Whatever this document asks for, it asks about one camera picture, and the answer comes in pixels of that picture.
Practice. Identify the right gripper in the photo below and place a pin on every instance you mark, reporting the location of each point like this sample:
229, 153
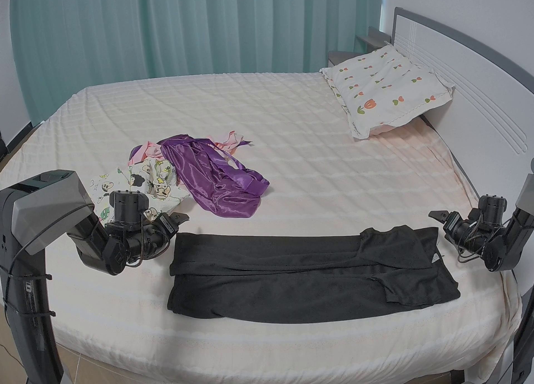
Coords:
454, 228

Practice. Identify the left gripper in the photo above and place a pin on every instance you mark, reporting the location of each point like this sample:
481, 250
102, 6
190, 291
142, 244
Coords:
160, 236

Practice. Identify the black T-shirt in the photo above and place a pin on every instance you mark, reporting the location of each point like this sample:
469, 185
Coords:
292, 286

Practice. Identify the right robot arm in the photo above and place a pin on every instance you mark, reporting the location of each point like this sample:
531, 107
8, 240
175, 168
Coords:
500, 249

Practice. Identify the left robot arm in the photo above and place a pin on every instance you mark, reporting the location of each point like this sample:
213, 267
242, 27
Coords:
41, 207

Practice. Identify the bed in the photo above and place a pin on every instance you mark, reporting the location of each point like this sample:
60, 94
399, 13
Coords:
292, 123

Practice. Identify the white printed pyjama top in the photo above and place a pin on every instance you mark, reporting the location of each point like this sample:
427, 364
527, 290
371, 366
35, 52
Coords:
167, 196

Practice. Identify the purple satin garment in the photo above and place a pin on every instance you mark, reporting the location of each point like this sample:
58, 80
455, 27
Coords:
217, 182

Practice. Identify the pink garment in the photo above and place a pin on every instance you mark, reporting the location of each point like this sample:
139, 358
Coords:
144, 151

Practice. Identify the white printed pillow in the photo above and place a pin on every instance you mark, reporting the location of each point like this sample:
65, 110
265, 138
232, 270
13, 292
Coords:
384, 86

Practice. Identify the grey bedside table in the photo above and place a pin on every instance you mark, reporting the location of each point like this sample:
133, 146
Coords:
350, 55

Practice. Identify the blue-green curtain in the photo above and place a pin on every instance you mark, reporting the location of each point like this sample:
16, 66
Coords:
187, 19

